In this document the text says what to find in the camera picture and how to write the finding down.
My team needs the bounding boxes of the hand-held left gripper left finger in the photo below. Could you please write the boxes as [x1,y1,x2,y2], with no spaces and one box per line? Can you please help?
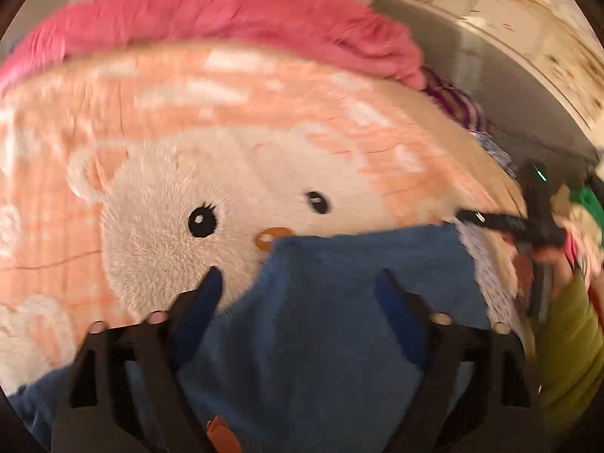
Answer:
[51,267,223,453]

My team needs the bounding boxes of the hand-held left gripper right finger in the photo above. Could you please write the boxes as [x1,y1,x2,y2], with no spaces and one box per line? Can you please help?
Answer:
[375,269,543,453]

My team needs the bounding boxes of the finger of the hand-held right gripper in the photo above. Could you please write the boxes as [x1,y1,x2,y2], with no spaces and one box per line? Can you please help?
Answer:
[455,209,529,234]

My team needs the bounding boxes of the blue denim pants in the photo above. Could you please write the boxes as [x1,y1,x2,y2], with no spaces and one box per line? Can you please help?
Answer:
[9,224,520,453]

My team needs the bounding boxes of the person's right forearm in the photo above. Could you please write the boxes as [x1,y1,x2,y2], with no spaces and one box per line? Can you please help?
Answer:
[538,274,604,435]

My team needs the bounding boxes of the person's right hand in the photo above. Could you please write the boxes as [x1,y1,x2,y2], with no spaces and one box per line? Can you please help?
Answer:
[535,245,574,298]

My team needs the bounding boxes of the colourful clothes pile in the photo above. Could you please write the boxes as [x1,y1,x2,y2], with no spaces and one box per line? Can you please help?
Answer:
[557,184,604,274]

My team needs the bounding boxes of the blue floral cloth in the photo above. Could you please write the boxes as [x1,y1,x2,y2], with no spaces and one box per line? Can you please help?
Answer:
[474,132,520,175]

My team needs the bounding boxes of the purple striped pillow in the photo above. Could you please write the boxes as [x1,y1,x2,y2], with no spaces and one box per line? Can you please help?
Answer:
[422,68,494,133]

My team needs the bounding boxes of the grey quilted headboard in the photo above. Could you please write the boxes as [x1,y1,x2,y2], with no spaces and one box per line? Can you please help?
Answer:
[370,0,600,166]

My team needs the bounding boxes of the peach bear printed blanket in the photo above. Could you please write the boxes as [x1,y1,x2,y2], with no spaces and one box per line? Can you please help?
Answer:
[0,42,529,397]

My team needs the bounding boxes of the pink duvet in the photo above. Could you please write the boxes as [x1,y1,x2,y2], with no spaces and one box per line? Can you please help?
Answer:
[0,0,425,100]

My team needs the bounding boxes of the floral wall painting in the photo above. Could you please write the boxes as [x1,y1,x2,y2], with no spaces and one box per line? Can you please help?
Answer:
[410,0,604,128]

